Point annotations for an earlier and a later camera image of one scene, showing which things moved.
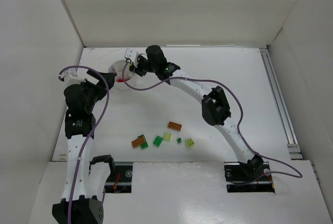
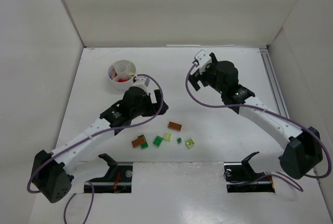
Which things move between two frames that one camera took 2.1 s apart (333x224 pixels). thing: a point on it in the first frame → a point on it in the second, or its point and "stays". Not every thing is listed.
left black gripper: (103, 80) → (155, 103)
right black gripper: (139, 68) → (199, 77)
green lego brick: (157, 141) stays
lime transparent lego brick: (190, 142) stays
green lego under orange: (143, 145) stays
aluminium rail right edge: (294, 147) stays
